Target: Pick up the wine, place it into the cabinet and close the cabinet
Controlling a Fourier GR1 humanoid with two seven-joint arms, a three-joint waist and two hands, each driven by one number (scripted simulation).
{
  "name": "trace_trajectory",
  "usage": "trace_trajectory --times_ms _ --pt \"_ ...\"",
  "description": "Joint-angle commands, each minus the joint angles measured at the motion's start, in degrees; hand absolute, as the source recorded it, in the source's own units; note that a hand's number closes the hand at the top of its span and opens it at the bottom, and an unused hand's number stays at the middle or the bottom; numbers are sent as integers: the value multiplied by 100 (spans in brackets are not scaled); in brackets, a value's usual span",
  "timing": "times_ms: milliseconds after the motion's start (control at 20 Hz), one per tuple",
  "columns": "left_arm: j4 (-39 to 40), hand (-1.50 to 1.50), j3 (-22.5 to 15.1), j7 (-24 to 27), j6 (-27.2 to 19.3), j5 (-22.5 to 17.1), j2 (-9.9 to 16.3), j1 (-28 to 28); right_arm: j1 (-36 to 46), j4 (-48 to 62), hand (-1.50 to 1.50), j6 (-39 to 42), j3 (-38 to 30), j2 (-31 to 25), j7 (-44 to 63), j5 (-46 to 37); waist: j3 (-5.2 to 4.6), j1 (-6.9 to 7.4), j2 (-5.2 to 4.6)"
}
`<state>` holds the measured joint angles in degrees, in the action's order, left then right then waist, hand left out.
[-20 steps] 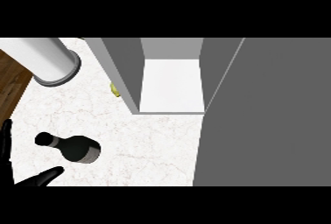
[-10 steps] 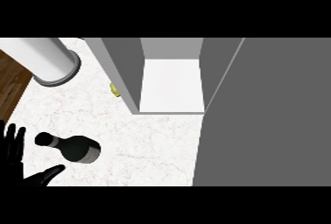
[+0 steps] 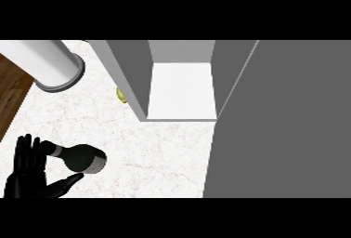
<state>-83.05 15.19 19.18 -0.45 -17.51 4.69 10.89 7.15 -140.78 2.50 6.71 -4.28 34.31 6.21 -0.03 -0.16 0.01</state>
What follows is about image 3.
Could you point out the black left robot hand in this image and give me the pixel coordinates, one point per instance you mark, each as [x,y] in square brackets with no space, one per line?
[27,179]

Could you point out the dark grey cabinet door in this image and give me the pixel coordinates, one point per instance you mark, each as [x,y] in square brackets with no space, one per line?
[284,124]

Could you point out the dark wine bottle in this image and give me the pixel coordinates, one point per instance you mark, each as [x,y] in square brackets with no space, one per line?
[82,158]

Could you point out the yellow banana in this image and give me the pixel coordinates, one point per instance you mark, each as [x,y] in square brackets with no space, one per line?
[121,96]

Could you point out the grey open cabinet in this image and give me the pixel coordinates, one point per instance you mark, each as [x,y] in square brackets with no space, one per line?
[180,89]

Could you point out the white paper towel roll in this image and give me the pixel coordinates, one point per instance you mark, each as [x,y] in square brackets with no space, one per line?
[43,62]

